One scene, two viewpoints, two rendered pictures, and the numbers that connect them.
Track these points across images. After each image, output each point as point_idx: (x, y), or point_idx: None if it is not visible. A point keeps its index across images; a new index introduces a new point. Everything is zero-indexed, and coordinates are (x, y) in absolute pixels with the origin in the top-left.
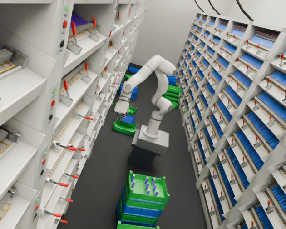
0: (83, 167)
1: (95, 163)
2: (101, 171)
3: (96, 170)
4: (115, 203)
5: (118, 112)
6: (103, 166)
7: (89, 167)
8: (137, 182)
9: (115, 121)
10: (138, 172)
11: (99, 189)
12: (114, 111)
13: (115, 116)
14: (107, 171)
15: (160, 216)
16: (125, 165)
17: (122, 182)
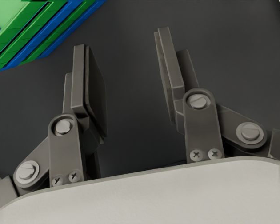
0: None
1: (264, 82)
2: (223, 67)
3: (239, 59)
4: (114, 0)
5: (152, 174)
6: (233, 90)
7: (269, 49)
8: (11, 6)
9: (158, 62)
10: (141, 146)
11: (181, 2)
12: (274, 160)
13: (194, 81)
14: (210, 84)
15: None
16: (185, 145)
17: (149, 78)
